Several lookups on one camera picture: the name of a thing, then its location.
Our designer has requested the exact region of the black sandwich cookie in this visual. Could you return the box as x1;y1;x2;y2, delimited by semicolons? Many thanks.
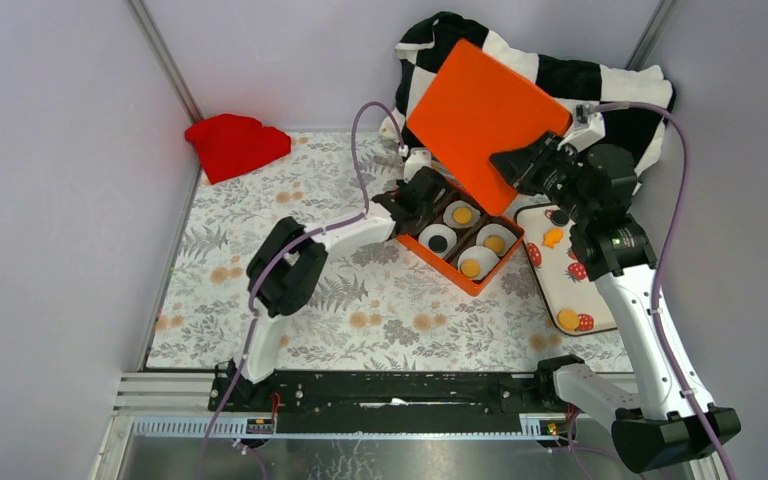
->
428;235;448;254
548;210;570;227

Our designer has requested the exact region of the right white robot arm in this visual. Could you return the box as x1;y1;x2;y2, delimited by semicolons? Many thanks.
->
489;102;741;478

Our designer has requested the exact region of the white strawberry tray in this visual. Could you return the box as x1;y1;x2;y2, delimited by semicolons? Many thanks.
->
514;204;616;336

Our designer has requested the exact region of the floral table mat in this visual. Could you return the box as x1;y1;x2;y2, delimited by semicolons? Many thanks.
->
146;132;631;373

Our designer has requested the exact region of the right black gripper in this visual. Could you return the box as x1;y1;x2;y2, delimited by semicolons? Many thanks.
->
488;130;594;223

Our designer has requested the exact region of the round yellow biscuit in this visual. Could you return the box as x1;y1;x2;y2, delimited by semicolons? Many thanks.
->
483;235;506;256
556;309;580;331
459;259;482;279
451;206;473;225

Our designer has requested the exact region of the white paper cup liner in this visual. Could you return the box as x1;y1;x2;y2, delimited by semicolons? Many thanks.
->
442;200;481;229
476;223;519;258
417;223;458;258
457;245;499;282

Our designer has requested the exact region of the black sandwich cookie top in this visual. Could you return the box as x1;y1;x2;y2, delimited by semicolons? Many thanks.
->
548;210;570;227

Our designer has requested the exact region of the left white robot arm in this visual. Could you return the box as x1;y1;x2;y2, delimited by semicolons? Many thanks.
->
231;163;454;411

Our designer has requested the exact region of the red cloth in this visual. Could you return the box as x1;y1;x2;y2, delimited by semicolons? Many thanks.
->
184;113;292;184

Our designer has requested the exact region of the orange box lid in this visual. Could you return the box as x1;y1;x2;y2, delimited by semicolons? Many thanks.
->
406;40;572;216

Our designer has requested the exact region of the black sandwich cookie middle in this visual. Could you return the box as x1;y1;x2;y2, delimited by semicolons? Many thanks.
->
428;235;448;254

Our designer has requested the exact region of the black white checkered blanket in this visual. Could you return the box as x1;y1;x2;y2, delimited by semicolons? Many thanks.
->
378;10;678;200

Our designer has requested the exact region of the orange compartment cookie box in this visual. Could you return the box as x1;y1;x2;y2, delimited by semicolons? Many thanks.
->
396;181;524;296

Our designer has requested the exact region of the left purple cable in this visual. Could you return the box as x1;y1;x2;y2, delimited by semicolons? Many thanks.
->
195;101;408;480

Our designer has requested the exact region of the orange fish cookie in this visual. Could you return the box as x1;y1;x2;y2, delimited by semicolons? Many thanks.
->
542;228;565;249

